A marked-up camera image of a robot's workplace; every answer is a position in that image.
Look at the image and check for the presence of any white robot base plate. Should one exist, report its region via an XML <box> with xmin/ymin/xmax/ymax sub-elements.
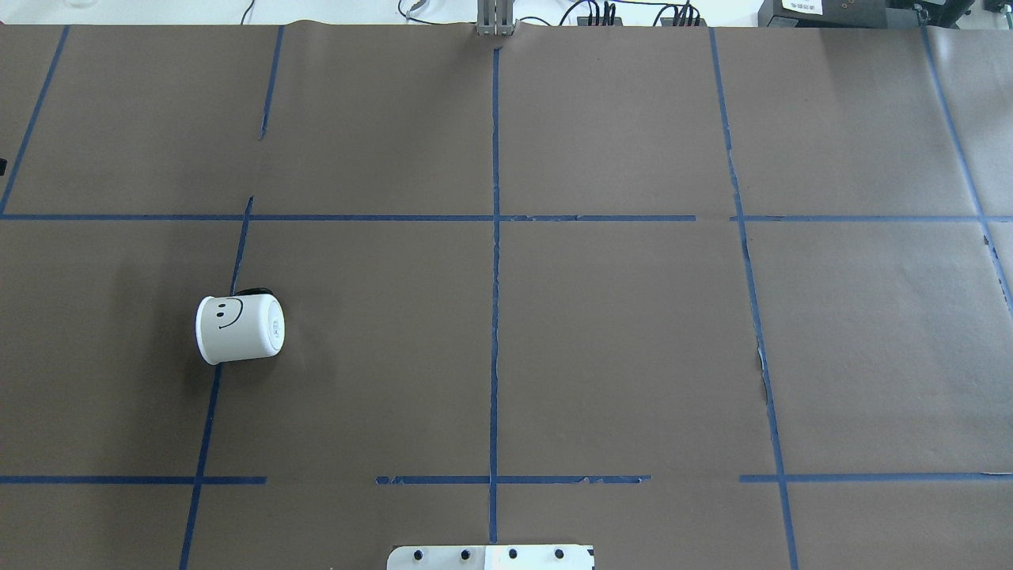
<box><xmin>386</xmin><ymin>544</ymin><xmax>596</xmax><ymax>569</ymax></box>

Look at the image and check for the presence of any black power strip left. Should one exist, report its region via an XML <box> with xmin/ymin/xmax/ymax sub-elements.
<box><xmin>573</xmin><ymin>1</ymin><xmax>623</xmax><ymax>28</ymax></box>

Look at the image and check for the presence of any white smiley face mug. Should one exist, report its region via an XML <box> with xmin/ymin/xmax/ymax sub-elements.
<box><xmin>194</xmin><ymin>287</ymin><xmax>286</xmax><ymax>367</ymax></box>

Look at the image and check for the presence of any grey aluminium camera post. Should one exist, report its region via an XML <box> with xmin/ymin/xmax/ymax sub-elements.
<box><xmin>476</xmin><ymin>0</ymin><xmax>517</xmax><ymax>37</ymax></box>

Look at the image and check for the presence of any black power strip right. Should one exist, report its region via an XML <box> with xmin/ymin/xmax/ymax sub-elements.
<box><xmin>654</xmin><ymin>2</ymin><xmax>707</xmax><ymax>28</ymax></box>

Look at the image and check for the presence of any black equipment box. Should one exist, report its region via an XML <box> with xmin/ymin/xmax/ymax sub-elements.
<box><xmin>757</xmin><ymin>1</ymin><xmax>975</xmax><ymax>29</ymax></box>

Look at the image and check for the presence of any black power strip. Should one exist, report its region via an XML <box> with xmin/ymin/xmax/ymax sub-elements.
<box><xmin>573</xmin><ymin>1</ymin><xmax>623</xmax><ymax>28</ymax></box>
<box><xmin>654</xmin><ymin>2</ymin><xmax>707</xmax><ymax>28</ymax></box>

